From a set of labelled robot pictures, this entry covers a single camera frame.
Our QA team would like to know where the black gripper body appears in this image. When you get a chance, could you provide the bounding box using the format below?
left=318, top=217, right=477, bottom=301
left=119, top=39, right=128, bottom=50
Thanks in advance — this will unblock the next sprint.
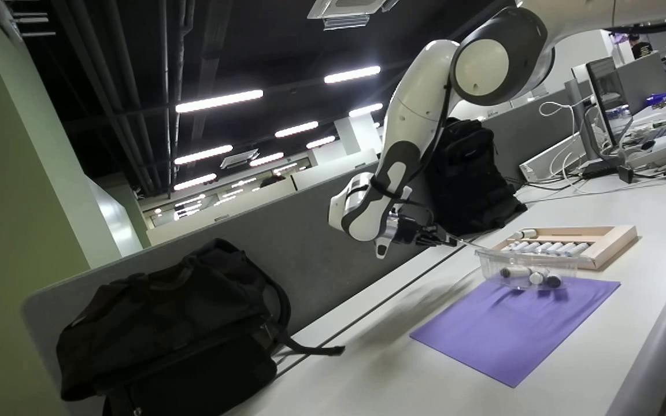
left=391, top=214, right=437, bottom=249

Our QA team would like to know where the clear plastic hinged container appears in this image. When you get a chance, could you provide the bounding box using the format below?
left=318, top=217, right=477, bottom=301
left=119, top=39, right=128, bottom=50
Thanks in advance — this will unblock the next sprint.
left=474, top=242, right=584, bottom=293

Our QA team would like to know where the black backpack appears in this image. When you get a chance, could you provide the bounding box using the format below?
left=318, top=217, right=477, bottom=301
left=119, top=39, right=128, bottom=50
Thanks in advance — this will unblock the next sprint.
left=423, top=116, right=529, bottom=239

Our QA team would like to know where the purple rectangular mat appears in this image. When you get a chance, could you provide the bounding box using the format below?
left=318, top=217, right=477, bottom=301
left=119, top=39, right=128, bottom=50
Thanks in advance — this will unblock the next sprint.
left=410, top=273, right=623, bottom=391

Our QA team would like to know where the white equipment box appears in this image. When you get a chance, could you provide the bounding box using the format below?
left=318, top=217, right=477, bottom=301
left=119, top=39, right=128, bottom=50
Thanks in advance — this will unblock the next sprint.
left=519, top=130, right=592, bottom=187

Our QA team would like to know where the grey desk partition panel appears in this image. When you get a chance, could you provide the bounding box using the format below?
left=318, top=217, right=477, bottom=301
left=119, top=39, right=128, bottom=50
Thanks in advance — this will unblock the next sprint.
left=22, top=80, right=585, bottom=366

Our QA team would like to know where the fluorescent ceiling light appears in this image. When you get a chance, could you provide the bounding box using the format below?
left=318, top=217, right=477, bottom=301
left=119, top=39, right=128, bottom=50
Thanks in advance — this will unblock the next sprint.
left=348, top=102, right=386, bottom=120
left=321, top=64, right=384, bottom=87
left=274, top=117, right=321, bottom=142
left=172, top=144, right=237, bottom=168
left=173, top=87, right=266, bottom=116
left=305, top=133, right=341, bottom=151
left=172, top=170, right=221, bottom=194
left=248, top=151, right=288, bottom=168

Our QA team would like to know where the wooden tray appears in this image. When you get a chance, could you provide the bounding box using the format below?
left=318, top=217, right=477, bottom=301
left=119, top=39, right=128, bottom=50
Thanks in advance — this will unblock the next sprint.
left=484, top=224, right=638, bottom=273

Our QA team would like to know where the dark computer monitor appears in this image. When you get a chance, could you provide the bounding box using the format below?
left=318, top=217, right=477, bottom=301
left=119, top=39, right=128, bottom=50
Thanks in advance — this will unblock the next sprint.
left=585, top=56, right=630, bottom=151

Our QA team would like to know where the white rounded device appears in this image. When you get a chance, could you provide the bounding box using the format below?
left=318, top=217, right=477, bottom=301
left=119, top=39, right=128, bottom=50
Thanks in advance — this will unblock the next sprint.
left=623, top=133, right=666, bottom=174

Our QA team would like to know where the ceiling air conditioner cassette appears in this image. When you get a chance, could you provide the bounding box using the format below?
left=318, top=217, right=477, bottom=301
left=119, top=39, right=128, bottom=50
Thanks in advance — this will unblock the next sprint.
left=305, top=0, right=401, bottom=32

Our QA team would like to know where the grey computer monitor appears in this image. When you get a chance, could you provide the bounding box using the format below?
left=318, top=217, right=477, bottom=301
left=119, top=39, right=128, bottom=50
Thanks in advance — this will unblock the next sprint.
left=617, top=50, right=666, bottom=114

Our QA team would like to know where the black duffel bag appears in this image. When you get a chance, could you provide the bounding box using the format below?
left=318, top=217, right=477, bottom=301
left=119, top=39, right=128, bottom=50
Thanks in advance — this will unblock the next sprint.
left=54, top=236, right=348, bottom=416

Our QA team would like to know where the white cable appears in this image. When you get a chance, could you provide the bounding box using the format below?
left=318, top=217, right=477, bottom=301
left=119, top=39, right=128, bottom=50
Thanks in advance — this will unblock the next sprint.
left=537, top=96, right=584, bottom=180

